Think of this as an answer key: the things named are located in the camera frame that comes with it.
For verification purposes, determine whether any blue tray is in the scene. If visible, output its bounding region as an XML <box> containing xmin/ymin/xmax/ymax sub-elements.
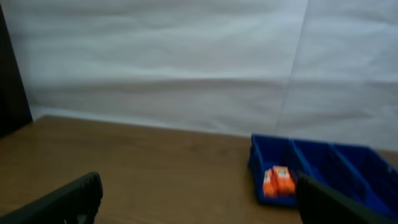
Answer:
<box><xmin>248</xmin><ymin>133</ymin><xmax>398</xmax><ymax>220</ymax></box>

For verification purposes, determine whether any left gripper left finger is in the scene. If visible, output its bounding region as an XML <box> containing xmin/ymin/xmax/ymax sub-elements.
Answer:
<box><xmin>0</xmin><ymin>171</ymin><xmax>104</xmax><ymax>224</ymax></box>

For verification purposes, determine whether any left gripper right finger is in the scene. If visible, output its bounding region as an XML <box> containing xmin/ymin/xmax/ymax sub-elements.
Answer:
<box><xmin>294</xmin><ymin>174</ymin><xmax>398</xmax><ymax>224</ymax></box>

